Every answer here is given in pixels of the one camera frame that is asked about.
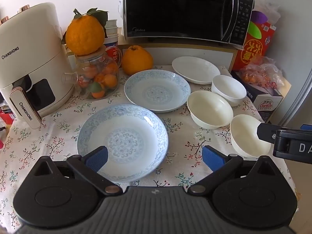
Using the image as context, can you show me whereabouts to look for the red gift box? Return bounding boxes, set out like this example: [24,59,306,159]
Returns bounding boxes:
[232,10,276,71]

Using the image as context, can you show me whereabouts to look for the plain white plate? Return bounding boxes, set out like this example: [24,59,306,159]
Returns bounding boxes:
[171,56,221,85]

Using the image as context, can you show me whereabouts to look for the plastic bag of tangerines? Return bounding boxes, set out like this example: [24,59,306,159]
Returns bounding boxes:
[239,54,285,89]

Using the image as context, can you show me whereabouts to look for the large orange on jar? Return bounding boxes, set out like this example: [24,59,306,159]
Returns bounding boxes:
[61,8,108,56]

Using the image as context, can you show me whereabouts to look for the floral tablecloth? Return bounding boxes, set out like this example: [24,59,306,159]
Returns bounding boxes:
[0,64,297,232]

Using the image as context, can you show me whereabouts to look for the cream bowl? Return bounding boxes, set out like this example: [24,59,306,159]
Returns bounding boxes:
[187,90,234,130]
[230,114,271,159]

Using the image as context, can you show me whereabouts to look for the white porcelain bowl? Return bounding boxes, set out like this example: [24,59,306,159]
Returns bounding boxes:
[212,75,247,107]

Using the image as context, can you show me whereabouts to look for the glass jar of tangerines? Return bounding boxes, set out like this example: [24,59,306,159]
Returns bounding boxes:
[61,45,121,100]

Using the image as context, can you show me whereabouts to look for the blue patterned plate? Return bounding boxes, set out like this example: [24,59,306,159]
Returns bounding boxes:
[124,69,191,113]
[77,104,169,183]

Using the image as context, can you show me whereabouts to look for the stacked instant noodle cups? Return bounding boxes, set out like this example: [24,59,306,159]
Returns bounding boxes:
[104,19,119,62]

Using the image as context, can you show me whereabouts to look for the dark cardboard box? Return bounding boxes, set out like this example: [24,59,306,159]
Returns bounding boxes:
[231,71,291,123]

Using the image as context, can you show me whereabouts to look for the white air fryer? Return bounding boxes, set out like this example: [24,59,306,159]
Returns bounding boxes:
[1,3,74,129]

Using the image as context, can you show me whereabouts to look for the black microwave oven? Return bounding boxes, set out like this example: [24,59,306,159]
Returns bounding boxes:
[123,0,254,47]

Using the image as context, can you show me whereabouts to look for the silver refrigerator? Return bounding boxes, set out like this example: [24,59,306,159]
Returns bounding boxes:
[277,51,312,127]

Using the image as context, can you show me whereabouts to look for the large orange on table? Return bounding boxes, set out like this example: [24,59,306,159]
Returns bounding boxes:
[121,45,153,75]

